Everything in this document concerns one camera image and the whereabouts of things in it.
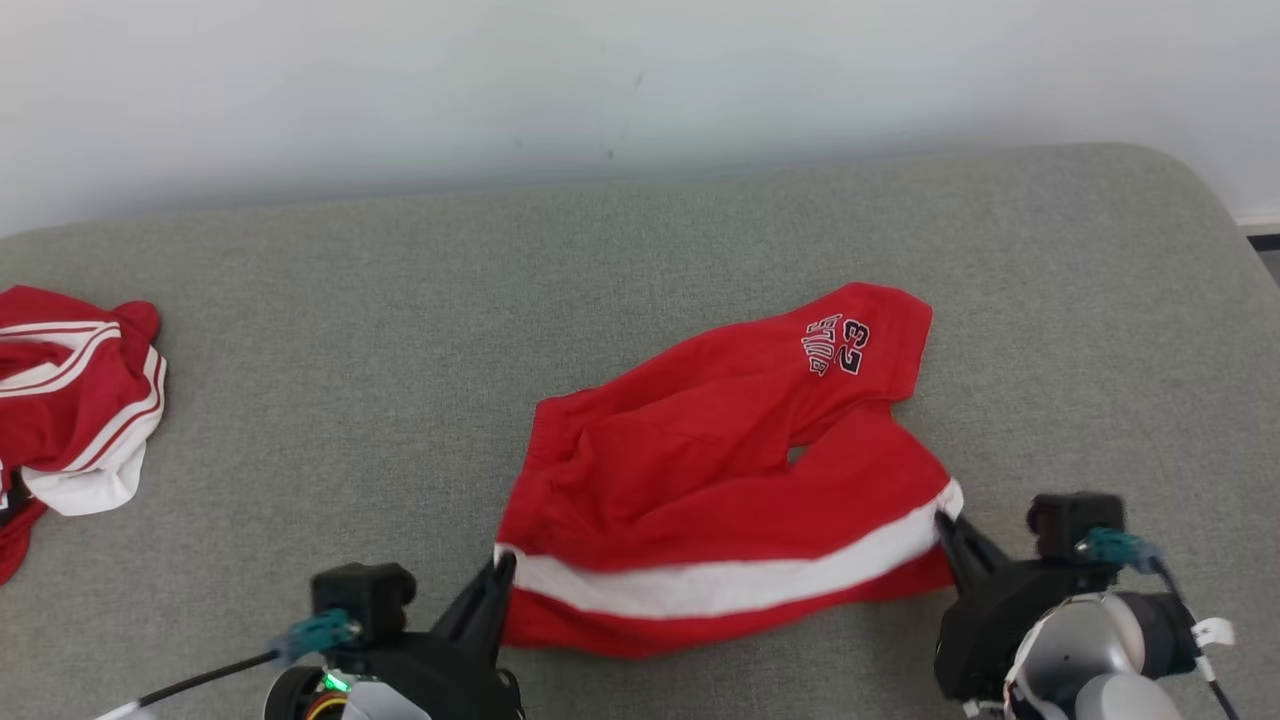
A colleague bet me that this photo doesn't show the black left camera cable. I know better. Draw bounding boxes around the black left camera cable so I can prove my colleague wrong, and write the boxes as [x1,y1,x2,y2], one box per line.
[140,650,283,711]

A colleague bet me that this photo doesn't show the teal right camera connector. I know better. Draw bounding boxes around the teal right camera connector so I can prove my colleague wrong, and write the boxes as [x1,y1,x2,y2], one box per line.
[1078,528,1166,576]

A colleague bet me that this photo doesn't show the teal left camera connector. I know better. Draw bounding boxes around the teal left camera connector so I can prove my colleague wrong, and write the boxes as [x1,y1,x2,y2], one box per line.
[270,610,361,666]

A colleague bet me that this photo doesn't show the black camera cable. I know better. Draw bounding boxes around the black camera cable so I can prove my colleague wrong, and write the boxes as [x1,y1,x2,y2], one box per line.
[1150,560,1241,720]
[140,650,283,711]

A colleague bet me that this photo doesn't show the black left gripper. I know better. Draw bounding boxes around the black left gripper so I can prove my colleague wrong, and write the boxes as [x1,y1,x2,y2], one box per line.
[330,552,526,720]

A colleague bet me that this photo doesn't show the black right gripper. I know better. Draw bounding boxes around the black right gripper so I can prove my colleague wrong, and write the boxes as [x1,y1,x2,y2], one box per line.
[935,510,1116,701]

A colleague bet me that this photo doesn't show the red white basketball jersey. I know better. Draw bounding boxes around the red white basketball jersey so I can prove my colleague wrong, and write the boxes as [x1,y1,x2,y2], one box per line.
[0,285,168,586]

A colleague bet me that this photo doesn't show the teal camera connector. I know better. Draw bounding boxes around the teal camera connector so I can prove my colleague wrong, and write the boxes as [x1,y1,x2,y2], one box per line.
[270,610,361,666]
[1078,528,1166,576]

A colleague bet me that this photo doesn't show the black right camera cable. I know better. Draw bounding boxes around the black right camera cable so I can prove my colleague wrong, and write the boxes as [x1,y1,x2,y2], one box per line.
[1150,560,1241,720]

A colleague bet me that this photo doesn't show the red shorts with white stripe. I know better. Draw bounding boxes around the red shorts with white stripe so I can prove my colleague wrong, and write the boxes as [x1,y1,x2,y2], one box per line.
[495,283,966,659]

